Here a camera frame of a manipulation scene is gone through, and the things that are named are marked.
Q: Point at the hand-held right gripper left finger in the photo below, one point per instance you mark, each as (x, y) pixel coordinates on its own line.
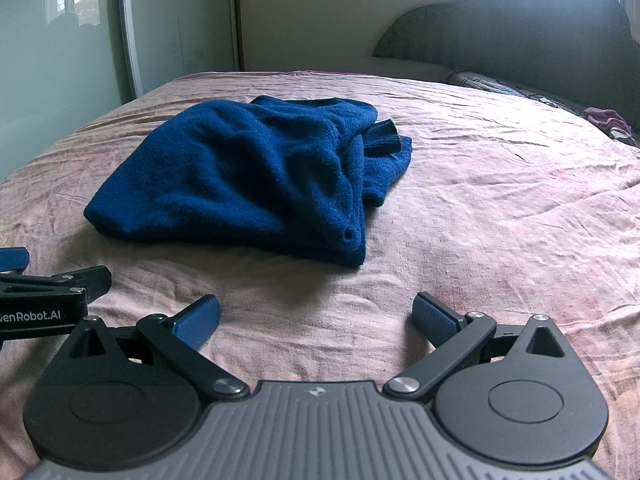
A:
(197, 321)

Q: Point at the matte wardrobe door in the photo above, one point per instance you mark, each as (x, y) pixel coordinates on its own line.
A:
(185, 25)

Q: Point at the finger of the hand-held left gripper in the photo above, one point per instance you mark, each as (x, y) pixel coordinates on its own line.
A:
(12, 260)
(75, 280)

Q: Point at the patterned pillow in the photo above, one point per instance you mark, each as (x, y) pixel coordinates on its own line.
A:
(500, 85)

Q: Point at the pink bed sheet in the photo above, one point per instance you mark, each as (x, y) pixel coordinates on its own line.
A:
(475, 220)

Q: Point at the blue knit sweater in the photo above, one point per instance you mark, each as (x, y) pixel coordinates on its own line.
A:
(240, 175)

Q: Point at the reflective glass wardrobe door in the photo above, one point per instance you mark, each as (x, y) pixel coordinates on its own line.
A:
(55, 60)

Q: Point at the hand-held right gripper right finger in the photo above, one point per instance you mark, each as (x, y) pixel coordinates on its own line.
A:
(434, 316)

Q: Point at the purple cloth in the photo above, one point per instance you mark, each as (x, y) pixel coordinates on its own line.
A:
(607, 121)

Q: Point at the dark scalloped headboard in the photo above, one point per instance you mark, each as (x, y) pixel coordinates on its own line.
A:
(525, 30)

